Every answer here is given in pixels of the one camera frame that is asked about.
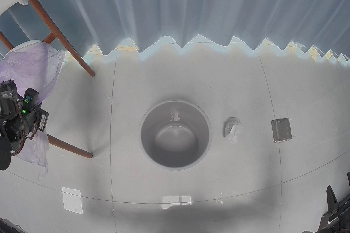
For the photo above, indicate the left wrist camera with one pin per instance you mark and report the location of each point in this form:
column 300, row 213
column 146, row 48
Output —
column 32, row 94

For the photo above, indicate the white paper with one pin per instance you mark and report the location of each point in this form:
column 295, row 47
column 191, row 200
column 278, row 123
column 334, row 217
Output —
column 233, row 129

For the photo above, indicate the white trash bin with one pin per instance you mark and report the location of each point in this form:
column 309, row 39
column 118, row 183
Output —
column 164, row 128

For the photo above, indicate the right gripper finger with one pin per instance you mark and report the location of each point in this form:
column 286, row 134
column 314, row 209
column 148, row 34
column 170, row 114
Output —
column 349, row 182
column 332, row 202

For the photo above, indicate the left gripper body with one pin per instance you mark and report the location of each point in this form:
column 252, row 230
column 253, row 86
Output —
column 30, row 122

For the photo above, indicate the purple plastic bag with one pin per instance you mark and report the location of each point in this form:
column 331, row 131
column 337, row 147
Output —
column 32, row 68

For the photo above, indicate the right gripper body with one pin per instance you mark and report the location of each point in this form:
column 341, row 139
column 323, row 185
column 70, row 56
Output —
column 341, row 215

